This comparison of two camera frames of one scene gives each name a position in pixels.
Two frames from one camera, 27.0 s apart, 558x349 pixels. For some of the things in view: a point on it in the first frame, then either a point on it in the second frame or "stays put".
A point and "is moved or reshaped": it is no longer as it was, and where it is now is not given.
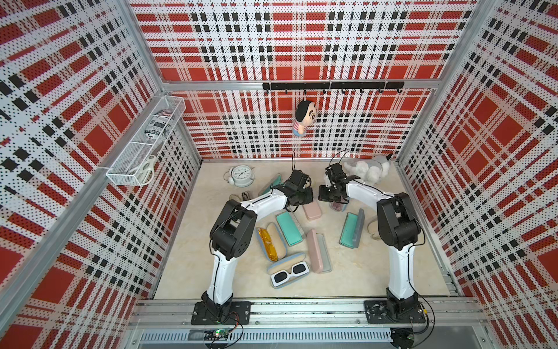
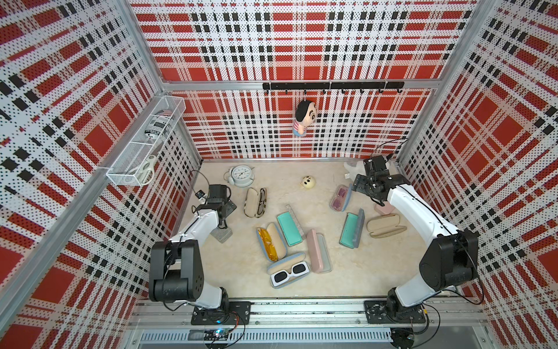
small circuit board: x=219 y=334 stays put
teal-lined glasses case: x=290 y=227 stays put
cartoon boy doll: x=305 y=116 stays put
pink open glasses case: x=319 y=254 stays put
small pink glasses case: x=312 y=210 is moved or reshaped
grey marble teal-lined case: x=277 y=180 is moved or reshaped
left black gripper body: x=304 y=196 -> x=229 y=207
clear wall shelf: x=135 y=162 stays put
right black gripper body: x=328 y=193 -> x=363 y=185
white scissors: x=145 y=170 stays put
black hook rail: x=333 y=85 stays put
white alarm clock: x=240 y=175 stays put
